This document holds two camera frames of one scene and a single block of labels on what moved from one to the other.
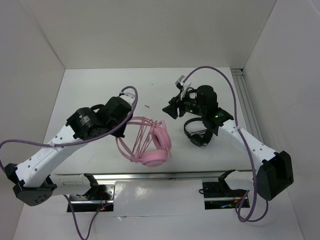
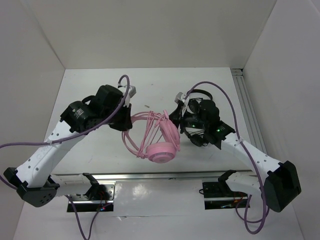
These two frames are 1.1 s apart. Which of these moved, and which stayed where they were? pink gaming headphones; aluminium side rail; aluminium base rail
Moved: pink gaming headphones
Stayed: aluminium side rail; aluminium base rail
